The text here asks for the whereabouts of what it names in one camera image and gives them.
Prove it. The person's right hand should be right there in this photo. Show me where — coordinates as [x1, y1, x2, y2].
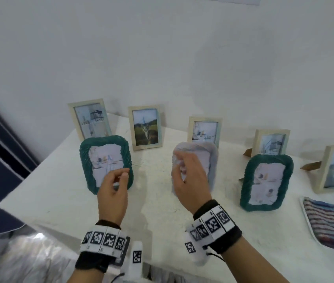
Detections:
[171, 150, 212, 216]

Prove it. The person's left hand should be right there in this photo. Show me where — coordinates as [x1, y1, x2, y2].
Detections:
[97, 168, 130, 228]

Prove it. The pale blue ribbed photo frame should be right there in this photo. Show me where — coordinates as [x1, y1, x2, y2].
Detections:
[171, 141, 219, 196]

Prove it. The green ribbed photo frame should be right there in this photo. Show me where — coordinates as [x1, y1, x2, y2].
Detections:
[240, 154, 294, 212]
[79, 135, 134, 195]

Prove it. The person's right forearm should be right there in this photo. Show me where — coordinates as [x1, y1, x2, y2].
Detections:
[214, 231, 291, 283]

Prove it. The black wristband with marker tags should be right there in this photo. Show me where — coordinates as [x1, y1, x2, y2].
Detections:
[185, 200, 243, 257]
[75, 220, 131, 273]

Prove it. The clear plastic sheet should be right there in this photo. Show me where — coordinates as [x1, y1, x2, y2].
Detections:
[0, 223, 79, 283]

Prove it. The striped folded cloth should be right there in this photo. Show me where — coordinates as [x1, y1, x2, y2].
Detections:
[299, 196, 334, 253]

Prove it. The wooden frame with pale photo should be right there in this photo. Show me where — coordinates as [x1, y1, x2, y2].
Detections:
[187, 117, 223, 149]

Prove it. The wooden frame with cat photo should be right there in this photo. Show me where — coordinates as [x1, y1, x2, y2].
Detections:
[128, 105, 163, 152]

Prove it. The wooden frame with chair photo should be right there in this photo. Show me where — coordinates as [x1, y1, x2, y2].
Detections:
[68, 99, 113, 142]

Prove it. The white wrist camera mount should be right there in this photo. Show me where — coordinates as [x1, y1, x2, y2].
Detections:
[185, 241, 213, 267]
[125, 241, 144, 282]

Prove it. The wooden frame with room photo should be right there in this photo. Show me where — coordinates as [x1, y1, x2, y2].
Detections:
[243, 129, 291, 158]

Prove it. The wooden frame with landscape photo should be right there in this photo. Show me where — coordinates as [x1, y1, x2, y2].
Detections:
[300, 143, 334, 194]

